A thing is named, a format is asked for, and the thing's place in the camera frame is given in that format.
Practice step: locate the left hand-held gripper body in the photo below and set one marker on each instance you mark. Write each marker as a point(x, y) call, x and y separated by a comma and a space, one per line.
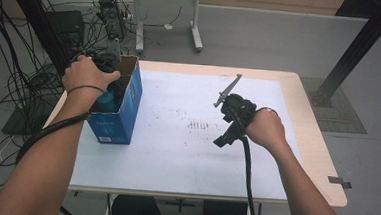
point(109, 60)

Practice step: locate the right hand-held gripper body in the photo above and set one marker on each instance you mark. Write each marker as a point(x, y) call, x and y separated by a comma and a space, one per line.
point(236, 110)

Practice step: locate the blue cardboard box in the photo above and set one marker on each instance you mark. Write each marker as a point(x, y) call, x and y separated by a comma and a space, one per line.
point(117, 126)

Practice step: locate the person's left hand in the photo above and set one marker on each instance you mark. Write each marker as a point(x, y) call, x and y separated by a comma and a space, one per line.
point(85, 74)

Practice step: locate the person's right hand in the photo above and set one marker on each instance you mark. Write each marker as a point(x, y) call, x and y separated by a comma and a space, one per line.
point(265, 128)

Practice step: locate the black wrist band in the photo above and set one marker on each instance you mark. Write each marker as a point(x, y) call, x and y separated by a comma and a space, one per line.
point(83, 87)

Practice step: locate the white table mat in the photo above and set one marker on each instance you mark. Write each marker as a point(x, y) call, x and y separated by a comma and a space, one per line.
point(181, 167)

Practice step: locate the black equipment box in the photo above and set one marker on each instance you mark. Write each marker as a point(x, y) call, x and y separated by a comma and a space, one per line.
point(66, 26)

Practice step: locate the light wooden table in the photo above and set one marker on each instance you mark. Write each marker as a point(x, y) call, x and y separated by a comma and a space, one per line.
point(310, 135)

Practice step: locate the white-legged desk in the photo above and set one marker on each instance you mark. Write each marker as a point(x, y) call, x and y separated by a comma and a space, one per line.
point(196, 27)

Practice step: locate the grey floor mat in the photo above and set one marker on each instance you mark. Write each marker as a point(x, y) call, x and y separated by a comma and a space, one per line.
point(341, 113)

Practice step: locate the dark floor mat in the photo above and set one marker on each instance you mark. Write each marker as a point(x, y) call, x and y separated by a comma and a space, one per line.
point(17, 123)

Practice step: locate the person's left leg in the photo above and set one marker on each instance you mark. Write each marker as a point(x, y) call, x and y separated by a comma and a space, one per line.
point(137, 211)

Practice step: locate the grey tape strip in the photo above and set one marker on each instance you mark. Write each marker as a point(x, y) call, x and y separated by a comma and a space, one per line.
point(339, 181)

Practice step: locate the black metal frame post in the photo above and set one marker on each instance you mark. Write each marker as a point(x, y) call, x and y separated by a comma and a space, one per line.
point(359, 41)
point(40, 21)

